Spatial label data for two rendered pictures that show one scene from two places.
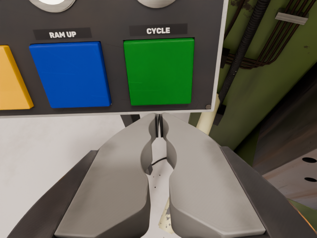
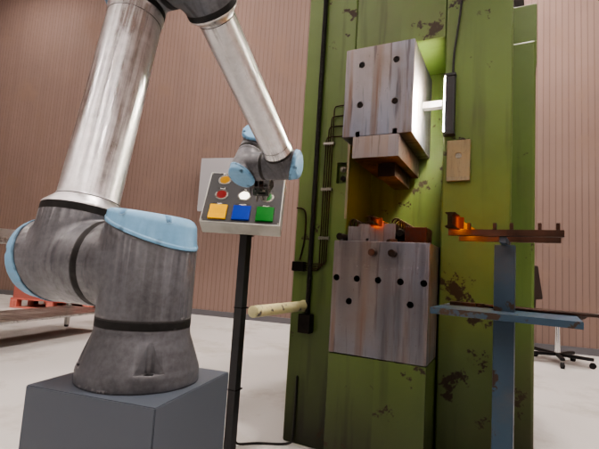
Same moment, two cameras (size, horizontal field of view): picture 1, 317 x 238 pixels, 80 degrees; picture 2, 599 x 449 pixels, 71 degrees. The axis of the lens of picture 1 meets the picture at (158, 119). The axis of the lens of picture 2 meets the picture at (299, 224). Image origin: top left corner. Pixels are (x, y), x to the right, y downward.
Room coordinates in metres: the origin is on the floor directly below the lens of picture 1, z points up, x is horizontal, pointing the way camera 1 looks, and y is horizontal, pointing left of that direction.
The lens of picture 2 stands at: (-1.60, -0.13, 0.79)
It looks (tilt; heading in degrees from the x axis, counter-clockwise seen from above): 6 degrees up; 359
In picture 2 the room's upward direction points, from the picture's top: 4 degrees clockwise
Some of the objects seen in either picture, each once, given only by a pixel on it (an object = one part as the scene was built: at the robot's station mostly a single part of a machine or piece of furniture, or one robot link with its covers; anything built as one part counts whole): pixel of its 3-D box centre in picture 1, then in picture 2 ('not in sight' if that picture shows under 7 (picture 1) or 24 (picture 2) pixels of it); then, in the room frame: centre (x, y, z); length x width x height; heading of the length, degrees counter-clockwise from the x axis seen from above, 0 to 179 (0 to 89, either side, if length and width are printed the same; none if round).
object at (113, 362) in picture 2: not in sight; (141, 346); (-0.89, 0.10, 0.65); 0.19 x 0.19 x 0.10
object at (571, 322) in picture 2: not in sight; (504, 314); (-0.25, -0.82, 0.69); 0.40 x 0.30 x 0.02; 59
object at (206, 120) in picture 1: (194, 153); (281, 308); (0.18, -0.10, 0.62); 0.44 x 0.05 x 0.05; 152
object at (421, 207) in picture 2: not in sight; (413, 164); (0.55, -0.73, 1.37); 0.41 x 0.10 x 0.91; 62
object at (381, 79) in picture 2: not in sight; (399, 106); (0.26, -0.58, 1.56); 0.42 x 0.39 x 0.40; 152
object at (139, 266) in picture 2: not in sight; (145, 262); (-0.89, 0.11, 0.79); 0.17 x 0.15 x 0.18; 67
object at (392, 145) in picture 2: not in sight; (388, 159); (0.28, -0.54, 1.32); 0.42 x 0.20 x 0.10; 152
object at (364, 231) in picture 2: not in sight; (384, 236); (0.28, -0.54, 0.96); 0.42 x 0.20 x 0.09; 152
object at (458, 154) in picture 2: not in sight; (458, 160); (0.07, -0.79, 1.27); 0.09 x 0.02 x 0.17; 62
